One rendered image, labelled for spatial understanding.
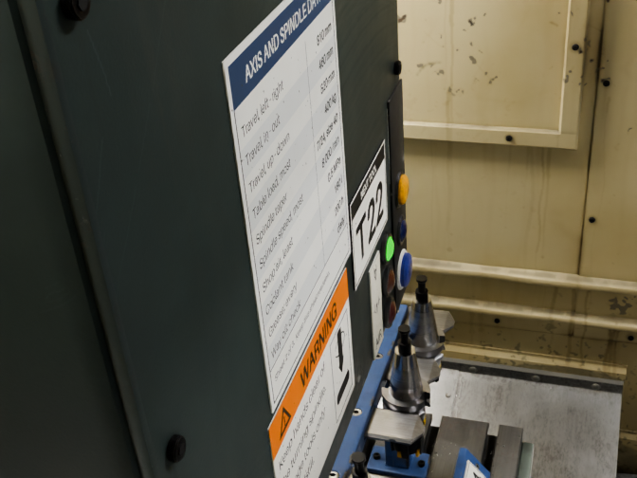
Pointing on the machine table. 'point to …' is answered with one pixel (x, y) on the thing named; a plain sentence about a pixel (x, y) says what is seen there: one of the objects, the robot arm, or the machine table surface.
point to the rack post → (383, 459)
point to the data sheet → (290, 174)
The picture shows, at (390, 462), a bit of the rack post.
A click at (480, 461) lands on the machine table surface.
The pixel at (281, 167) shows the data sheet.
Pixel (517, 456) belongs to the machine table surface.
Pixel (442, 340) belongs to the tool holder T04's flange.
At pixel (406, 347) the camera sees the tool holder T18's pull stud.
